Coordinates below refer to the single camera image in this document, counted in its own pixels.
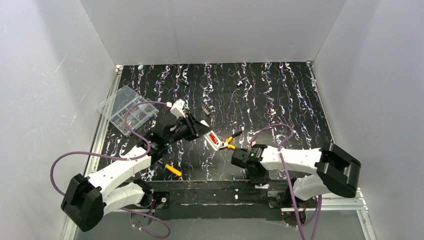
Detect aluminium frame rail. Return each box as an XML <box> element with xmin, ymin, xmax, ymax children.
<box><xmin>60</xmin><ymin>62</ymin><xmax>362</xmax><ymax>232</ymax></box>

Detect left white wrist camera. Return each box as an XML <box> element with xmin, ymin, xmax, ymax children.
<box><xmin>166</xmin><ymin>99</ymin><xmax>186</xmax><ymax>119</ymax></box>

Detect clear plastic screw box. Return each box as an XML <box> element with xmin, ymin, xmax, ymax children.
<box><xmin>96</xmin><ymin>86</ymin><xmax>158</xmax><ymax>137</ymax></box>

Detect yellow handle screwdriver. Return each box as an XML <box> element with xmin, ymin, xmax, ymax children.
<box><xmin>164</xmin><ymin>164</ymin><xmax>183</xmax><ymax>177</ymax></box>

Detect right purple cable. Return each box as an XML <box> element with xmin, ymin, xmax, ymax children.
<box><xmin>250</xmin><ymin>123</ymin><xmax>323</xmax><ymax>240</ymax></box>

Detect white remote control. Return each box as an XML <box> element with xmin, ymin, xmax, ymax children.
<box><xmin>200</xmin><ymin>120</ymin><xmax>224</xmax><ymax>151</ymax></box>

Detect purple cable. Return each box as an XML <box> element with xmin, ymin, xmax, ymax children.
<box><xmin>49</xmin><ymin>101</ymin><xmax>173</xmax><ymax>239</ymax></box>
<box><xmin>250</xmin><ymin>123</ymin><xmax>323</xmax><ymax>240</ymax></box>

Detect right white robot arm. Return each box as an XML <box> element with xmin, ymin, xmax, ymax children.
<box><xmin>231</xmin><ymin>142</ymin><xmax>362</xmax><ymax>201</ymax></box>

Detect thin black rod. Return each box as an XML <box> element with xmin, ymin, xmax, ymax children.
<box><xmin>178</xmin><ymin>79</ymin><xmax>190</xmax><ymax>88</ymax></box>

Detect yellow black pliers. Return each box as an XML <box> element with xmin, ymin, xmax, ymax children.
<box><xmin>221</xmin><ymin>130</ymin><xmax>243</xmax><ymax>150</ymax></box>

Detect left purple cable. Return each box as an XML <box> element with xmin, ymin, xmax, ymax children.
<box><xmin>49</xmin><ymin>101</ymin><xmax>173</xmax><ymax>239</ymax></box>

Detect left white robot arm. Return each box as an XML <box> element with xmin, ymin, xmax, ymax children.
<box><xmin>60</xmin><ymin>113</ymin><xmax>222</xmax><ymax>232</ymax></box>

